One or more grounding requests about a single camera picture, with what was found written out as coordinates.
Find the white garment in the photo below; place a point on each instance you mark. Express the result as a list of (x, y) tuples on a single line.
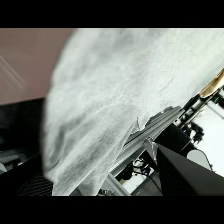
[(110, 86)]

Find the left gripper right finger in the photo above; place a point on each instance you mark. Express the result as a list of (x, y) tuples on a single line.
[(186, 176)]

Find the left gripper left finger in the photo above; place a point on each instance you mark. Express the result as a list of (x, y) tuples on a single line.
[(31, 185)]

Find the silver frame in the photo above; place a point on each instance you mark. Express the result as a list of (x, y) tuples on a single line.
[(156, 124)]

